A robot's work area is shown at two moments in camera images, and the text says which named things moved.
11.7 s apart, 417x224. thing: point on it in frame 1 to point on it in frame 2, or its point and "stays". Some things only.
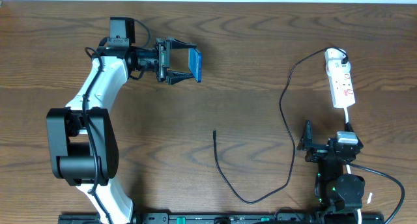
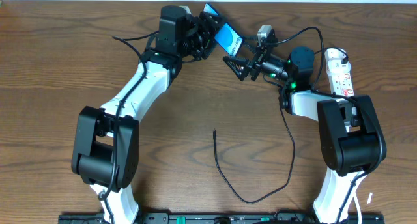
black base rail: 236,218 stays
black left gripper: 161,61 to 204,33
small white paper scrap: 369,199 stays
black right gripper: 323,148 to 255,65
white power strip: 342,90 stays
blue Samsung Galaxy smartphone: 195,64 to 227,36
